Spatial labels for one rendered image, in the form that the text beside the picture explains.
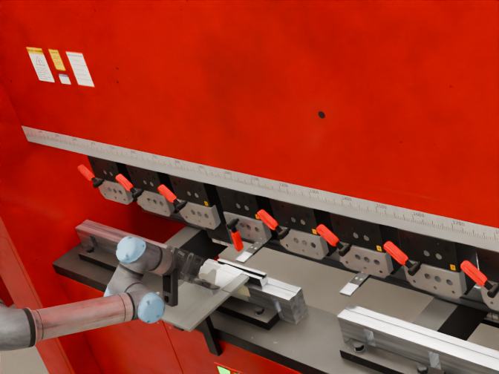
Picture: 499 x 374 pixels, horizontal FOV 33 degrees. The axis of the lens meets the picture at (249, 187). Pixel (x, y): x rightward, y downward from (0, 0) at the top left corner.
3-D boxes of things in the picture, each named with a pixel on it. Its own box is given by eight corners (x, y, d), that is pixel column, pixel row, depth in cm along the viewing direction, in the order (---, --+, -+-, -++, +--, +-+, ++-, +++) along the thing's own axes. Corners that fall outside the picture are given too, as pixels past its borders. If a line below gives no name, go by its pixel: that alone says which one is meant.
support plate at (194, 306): (148, 315, 251) (148, 312, 251) (208, 265, 266) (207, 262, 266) (190, 332, 239) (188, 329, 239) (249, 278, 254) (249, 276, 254)
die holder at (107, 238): (83, 248, 318) (74, 227, 314) (95, 239, 322) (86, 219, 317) (171, 280, 285) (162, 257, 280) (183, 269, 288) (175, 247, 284)
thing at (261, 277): (215, 271, 266) (212, 263, 264) (221, 266, 267) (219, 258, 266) (262, 286, 252) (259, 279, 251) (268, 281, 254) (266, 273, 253)
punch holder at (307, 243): (282, 249, 230) (267, 199, 222) (301, 232, 235) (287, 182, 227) (325, 262, 220) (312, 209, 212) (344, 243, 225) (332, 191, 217)
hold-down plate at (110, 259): (80, 259, 312) (77, 253, 310) (90, 251, 315) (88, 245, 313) (131, 278, 292) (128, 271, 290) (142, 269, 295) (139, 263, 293)
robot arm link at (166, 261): (156, 274, 234) (139, 266, 239) (168, 278, 237) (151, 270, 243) (166, 248, 234) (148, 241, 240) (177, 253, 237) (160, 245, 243)
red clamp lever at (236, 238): (234, 251, 239) (225, 223, 234) (243, 243, 241) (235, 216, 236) (238, 253, 238) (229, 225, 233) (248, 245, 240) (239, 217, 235)
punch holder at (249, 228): (229, 234, 243) (214, 186, 235) (249, 218, 248) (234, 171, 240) (268, 245, 233) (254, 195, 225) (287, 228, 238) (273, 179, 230)
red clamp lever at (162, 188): (156, 187, 248) (180, 209, 246) (165, 179, 250) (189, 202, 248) (155, 190, 249) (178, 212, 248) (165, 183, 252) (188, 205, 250)
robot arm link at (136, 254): (108, 257, 232) (122, 229, 232) (138, 267, 239) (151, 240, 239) (124, 268, 226) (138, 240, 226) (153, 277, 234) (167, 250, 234)
